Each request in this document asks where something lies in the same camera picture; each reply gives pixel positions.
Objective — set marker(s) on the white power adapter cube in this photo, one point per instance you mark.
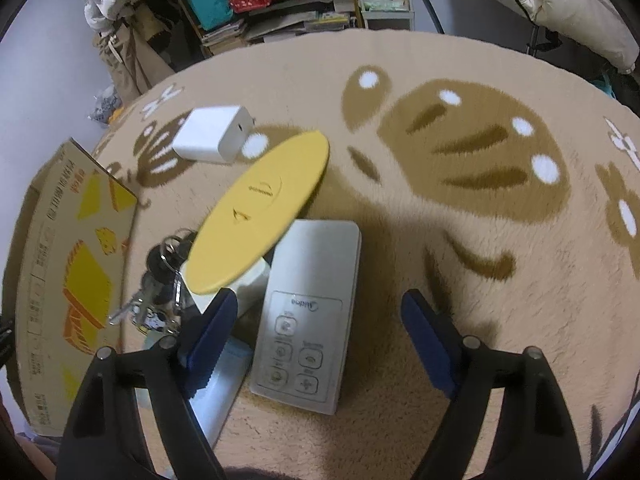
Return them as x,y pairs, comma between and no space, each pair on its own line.
213,134

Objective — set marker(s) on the stack of books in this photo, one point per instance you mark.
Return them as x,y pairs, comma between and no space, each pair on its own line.
225,38

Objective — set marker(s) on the beige patterned round rug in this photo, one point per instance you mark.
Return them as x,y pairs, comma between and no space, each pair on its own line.
503,188

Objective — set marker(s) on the yellow oval board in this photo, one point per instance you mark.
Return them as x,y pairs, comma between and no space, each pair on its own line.
255,212

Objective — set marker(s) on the white remote control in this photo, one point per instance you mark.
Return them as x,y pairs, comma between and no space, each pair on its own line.
304,329

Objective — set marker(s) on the cream bedding duvet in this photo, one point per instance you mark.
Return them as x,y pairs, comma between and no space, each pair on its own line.
596,24

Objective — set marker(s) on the beige hanging trousers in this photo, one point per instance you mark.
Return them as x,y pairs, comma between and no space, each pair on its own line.
134,65

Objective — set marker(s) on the white square box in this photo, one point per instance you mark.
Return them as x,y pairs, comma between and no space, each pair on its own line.
249,289

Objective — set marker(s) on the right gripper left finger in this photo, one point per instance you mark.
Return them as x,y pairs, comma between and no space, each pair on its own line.
104,438

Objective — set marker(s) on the brown cardboard box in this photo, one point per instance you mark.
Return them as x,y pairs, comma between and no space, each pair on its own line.
63,279

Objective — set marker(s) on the key bunch with card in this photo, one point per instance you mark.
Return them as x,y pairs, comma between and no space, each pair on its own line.
158,305

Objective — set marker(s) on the wooden bookshelf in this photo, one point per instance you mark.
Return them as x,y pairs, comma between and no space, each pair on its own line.
287,19

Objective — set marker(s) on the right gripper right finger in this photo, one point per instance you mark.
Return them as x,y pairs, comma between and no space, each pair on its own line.
535,437

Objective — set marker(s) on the light blue gadget with strap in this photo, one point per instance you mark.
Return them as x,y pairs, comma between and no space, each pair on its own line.
212,404

